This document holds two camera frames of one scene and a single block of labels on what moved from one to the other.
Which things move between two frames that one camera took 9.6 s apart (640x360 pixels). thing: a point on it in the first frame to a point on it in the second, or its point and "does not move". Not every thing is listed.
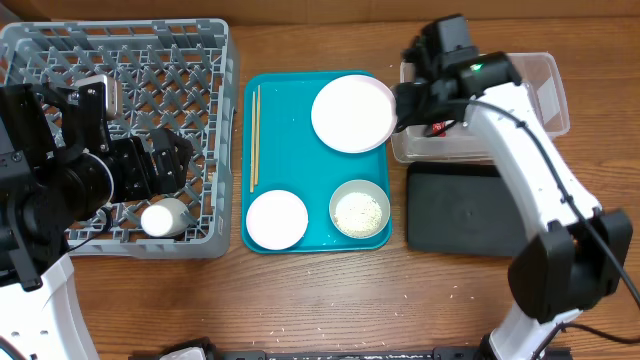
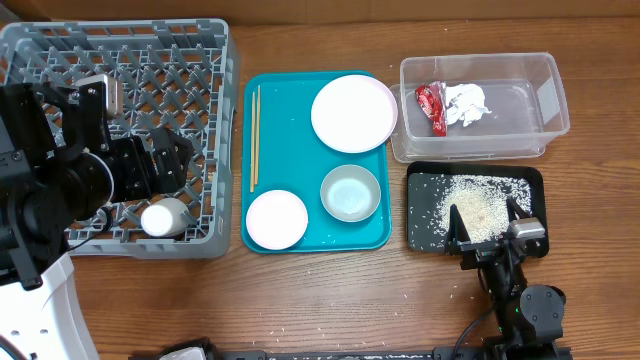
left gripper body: x=132 y=180 does not move
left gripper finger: x=170 y=157 does not move
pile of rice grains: x=358 y=214 to x=481 y=202
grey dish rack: x=175 y=74 does not move
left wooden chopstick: x=252 y=143 does not move
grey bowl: x=359 y=208 to x=350 y=193
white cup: x=165 y=217 does not move
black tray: x=461 y=209 does not move
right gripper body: x=417 y=105 to x=486 y=252
